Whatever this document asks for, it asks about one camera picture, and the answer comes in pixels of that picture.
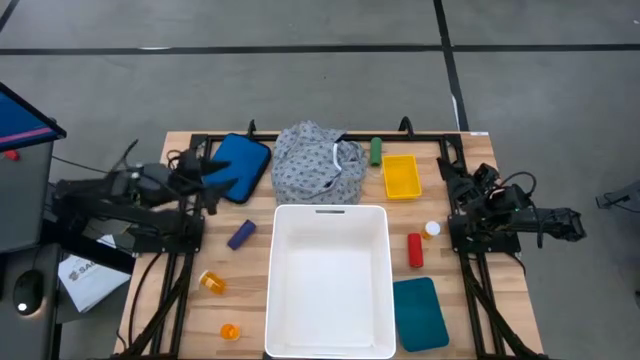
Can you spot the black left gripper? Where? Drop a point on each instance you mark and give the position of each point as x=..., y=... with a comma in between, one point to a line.
x=189, y=172

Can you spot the white printed booklet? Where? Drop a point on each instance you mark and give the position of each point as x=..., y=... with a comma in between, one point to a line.
x=90, y=285

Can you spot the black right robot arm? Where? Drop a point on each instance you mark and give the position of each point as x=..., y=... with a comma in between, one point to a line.
x=530, y=222

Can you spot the black computer mouse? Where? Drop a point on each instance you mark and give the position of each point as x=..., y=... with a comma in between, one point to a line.
x=27, y=290

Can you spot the white woven plastic basket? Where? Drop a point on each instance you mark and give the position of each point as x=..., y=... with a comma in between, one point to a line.
x=330, y=280

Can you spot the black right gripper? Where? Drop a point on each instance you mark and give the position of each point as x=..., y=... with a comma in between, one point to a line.
x=482, y=190

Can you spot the teal flat pouch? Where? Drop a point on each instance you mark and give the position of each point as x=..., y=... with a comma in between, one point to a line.
x=420, y=315

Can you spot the yellow plastic tray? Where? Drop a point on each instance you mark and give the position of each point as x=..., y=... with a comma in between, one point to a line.
x=401, y=177

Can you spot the blue zippered pouch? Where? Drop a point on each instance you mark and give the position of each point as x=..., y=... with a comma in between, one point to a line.
x=247, y=160

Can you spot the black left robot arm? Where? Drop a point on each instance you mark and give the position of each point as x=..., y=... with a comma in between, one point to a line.
x=125, y=215

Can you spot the green bandage roll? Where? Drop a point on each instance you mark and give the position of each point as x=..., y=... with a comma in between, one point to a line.
x=376, y=151

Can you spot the black table clamp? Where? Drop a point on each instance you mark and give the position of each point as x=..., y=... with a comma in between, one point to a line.
x=251, y=128
x=406, y=125

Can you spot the computer monitor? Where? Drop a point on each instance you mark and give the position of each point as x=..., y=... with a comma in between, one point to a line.
x=20, y=120

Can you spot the red bandage roll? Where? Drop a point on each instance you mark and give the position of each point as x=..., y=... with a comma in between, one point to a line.
x=415, y=250

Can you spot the orange pill bottle white cap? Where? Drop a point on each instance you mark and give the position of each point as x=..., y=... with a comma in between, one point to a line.
x=214, y=283
x=432, y=229

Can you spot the dark grey desk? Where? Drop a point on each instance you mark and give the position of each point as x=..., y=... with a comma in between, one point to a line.
x=10, y=335

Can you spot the grey cabinet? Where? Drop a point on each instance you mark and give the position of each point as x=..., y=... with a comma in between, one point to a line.
x=25, y=200

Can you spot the grey patterned hospital gown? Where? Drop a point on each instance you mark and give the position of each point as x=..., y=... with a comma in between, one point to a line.
x=305, y=170

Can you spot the black floor stand foot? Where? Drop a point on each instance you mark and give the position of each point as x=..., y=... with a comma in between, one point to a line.
x=620, y=200

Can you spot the red button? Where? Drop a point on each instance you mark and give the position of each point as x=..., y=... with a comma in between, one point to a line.
x=11, y=155

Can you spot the purple bandage roll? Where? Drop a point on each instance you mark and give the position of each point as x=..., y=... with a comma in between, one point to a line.
x=241, y=235

